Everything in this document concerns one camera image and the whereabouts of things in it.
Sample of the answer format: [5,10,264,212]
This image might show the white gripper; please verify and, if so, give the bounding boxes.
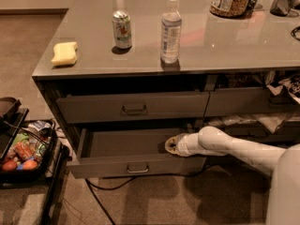
[165,133,203,157]

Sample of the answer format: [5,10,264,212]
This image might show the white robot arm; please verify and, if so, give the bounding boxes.
[165,127,300,225]

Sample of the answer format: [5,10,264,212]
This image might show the grey drawer cabinet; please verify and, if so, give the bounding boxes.
[31,0,300,174]

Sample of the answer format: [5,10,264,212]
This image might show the plastic bags in drawer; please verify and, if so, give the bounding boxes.
[207,112,300,133]

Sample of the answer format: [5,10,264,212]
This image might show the clear water bottle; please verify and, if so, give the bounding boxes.
[160,0,182,64]

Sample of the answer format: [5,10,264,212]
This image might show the black white patterned bag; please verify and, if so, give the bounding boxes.
[266,74,300,104]

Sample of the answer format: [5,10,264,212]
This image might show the green soda can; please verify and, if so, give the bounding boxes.
[112,10,132,49]

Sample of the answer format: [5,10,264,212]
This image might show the yellow sponge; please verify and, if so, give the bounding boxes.
[52,41,78,67]

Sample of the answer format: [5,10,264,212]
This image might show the black basket of groceries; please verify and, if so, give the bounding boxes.
[0,120,56,183]

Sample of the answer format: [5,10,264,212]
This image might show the dark glass container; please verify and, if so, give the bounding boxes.
[270,0,300,17]

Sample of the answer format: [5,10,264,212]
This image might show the black floor cable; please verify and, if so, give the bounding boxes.
[83,164,217,225]

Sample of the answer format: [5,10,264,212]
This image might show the black cart frame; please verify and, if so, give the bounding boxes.
[0,97,69,225]

